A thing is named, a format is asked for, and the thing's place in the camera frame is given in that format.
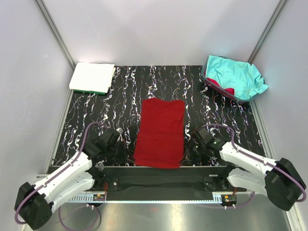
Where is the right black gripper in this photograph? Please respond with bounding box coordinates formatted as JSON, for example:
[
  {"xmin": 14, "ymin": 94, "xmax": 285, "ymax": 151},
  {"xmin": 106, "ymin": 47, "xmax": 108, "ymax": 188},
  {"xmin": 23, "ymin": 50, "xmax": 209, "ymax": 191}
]
[{"xmin": 179, "ymin": 140, "xmax": 206, "ymax": 166}]

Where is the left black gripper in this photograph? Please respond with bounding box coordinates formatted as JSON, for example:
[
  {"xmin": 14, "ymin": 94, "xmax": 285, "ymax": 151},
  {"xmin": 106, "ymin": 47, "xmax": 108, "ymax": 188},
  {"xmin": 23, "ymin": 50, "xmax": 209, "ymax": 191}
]
[{"xmin": 106, "ymin": 139, "xmax": 135, "ymax": 164}]

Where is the red t shirt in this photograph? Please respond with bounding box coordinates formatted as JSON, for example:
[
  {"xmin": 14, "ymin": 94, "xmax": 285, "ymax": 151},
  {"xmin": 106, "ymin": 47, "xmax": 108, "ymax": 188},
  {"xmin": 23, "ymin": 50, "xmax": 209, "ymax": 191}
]
[{"xmin": 133, "ymin": 98, "xmax": 185, "ymax": 168}]

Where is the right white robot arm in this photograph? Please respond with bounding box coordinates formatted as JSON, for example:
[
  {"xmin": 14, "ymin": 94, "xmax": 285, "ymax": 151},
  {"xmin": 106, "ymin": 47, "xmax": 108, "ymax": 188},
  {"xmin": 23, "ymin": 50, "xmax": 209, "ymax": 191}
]
[{"xmin": 180, "ymin": 125, "xmax": 307, "ymax": 211}]

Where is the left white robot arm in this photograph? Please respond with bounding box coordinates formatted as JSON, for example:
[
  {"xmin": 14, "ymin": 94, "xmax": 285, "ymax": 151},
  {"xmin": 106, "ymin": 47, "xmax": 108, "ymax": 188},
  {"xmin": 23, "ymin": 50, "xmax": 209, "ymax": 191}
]
[{"xmin": 14, "ymin": 128, "xmax": 124, "ymax": 230}]

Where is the crimson t shirt in basket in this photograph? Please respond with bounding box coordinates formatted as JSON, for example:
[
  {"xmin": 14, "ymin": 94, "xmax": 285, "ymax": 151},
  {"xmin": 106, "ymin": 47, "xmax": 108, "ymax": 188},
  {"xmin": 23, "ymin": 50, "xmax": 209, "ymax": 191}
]
[{"xmin": 205, "ymin": 77, "xmax": 235, "ymax": 95}]

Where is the folded white t shirt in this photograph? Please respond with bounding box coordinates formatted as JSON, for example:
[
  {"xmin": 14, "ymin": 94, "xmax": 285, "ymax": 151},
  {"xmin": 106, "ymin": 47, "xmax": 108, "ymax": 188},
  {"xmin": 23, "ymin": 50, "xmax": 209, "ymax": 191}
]
[{"xmin": 69, "ymin": 63, "xmax": 116, "ymax": 93}]

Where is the teal t shirt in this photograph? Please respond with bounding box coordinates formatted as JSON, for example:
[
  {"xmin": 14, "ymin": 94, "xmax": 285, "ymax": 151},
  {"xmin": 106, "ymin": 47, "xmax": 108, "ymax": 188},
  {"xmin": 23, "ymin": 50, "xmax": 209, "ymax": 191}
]
[{"xmin": 205, "ymin": 55, "xmax": 268, "ymax": 100}]

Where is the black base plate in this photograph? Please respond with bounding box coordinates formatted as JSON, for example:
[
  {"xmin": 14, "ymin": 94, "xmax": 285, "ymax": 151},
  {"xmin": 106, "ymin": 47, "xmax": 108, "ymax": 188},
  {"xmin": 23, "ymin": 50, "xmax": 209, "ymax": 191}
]
[{"xmin": 90, "ymin": 166, "xmax": 246, "ymax": 203}]

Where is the left cable duct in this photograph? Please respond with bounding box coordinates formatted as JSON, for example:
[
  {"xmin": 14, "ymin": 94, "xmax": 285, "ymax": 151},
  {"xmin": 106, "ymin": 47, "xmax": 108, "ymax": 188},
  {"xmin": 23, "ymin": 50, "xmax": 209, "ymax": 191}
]
[{"xmin": 69, "ymin": 193, "xmax": 105, "ymax": 203}]

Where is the left aluminium frame post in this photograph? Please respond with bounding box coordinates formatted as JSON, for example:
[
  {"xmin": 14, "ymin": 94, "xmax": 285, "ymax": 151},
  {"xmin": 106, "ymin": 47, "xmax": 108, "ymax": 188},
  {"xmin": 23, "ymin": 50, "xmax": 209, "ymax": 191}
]
[{"xmin": 34, "ymin": 0, "xmax": 76, "ymax": 70}]

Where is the aluminium frame post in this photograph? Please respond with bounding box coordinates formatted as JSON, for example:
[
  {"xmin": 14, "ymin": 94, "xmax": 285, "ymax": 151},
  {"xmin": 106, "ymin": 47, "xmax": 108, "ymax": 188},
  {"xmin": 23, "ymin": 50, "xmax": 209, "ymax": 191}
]
[
  {"xmin": 34, "ymin": 0, "xmax": 76, "ymax": 70},
  {"xmin": 248, "ymin": 0, "xmax": 288, "ymax": 64}
]

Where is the right aluminium frame post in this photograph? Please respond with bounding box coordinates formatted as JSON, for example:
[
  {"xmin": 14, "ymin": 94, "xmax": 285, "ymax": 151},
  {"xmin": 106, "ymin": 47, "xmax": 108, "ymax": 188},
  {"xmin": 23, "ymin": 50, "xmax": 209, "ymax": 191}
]
[{"xmin": 248, "ymin": 0, "xmax": 288, "ymax": 64}]

